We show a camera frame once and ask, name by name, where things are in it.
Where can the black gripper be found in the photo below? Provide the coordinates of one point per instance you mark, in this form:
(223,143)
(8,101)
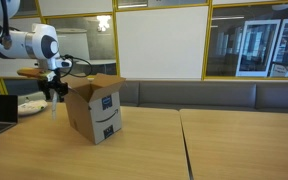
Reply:
(61,88)

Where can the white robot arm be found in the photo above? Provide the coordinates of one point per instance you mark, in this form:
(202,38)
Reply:
(40,44)

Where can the brown cardboard box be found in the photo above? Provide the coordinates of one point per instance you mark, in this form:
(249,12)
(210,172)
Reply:
(93,106)

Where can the white rounded device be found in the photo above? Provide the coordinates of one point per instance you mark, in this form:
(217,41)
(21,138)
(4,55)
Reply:
(31,107)

